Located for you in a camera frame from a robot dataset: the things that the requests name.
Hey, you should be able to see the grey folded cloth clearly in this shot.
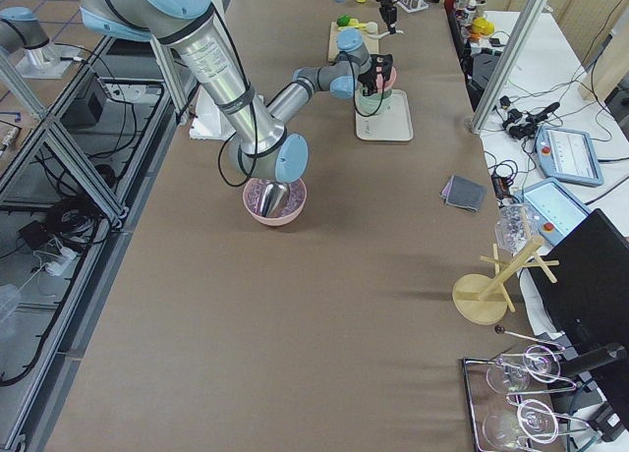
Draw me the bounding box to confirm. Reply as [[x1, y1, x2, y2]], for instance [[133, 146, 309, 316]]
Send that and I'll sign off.
[[440, 175, 486, 212]]

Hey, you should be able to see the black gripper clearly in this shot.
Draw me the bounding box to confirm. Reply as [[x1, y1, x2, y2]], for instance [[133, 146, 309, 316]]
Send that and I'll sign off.
[[358, 54, 394, 96], [375, 0, 397, 33]]

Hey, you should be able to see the bamboo cutting board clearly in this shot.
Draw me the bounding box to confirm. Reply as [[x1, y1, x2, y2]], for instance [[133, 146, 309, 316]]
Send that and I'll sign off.
[[327, 22, 379, 63]]

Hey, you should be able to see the wine glass rack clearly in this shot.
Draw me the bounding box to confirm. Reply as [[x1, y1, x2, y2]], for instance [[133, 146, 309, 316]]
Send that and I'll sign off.
[[461, 345, 602, 451]]

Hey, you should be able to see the cream serving tray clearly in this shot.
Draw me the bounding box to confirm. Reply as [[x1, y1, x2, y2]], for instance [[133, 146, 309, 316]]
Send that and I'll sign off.
[[355, 89, 414, 142]]

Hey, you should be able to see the aluminium frame post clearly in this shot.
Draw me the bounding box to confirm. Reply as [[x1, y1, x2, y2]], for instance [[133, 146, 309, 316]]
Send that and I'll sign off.
[[470, 0, 547, 135]]

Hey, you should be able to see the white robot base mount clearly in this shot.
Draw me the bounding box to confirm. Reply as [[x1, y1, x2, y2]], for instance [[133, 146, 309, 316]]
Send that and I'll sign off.
[[146, 38, 237, 141]]

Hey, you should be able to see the large pink ice bowl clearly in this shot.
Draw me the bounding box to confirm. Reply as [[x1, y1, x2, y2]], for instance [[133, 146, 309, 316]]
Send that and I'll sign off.
[[243, 179, 307, 226]]

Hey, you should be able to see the black monitor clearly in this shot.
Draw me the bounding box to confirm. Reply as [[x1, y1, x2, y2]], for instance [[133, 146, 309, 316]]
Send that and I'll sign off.
[[528, 207, 629, 369]]

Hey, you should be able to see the top green bowl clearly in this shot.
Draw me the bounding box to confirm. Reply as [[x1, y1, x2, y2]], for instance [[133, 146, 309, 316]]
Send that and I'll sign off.
[[355, 85, 392, 116]]

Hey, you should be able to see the green lime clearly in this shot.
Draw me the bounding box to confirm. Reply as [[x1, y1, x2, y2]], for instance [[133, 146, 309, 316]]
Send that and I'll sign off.
[[336, 15, 352, 27]]

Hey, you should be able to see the white ceramic spoon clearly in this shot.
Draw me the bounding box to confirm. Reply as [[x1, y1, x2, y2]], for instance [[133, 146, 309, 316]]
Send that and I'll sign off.
[[368, 29, 405, 40]]

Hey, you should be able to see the yellow plastic spoon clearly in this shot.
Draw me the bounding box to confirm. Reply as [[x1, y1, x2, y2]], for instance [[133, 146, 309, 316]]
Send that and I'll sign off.
[[337, 23, 368, 30]]

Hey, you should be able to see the teach pendant tablet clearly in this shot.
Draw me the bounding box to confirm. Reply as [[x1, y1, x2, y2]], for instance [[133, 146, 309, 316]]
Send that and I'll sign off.
[[520, 178, 591, 246], [536, 126, 604, 187]]

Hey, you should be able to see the wooden mug tree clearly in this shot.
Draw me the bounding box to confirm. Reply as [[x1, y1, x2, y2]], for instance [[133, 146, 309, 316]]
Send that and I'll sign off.
[[451, 210, 560, 324]]

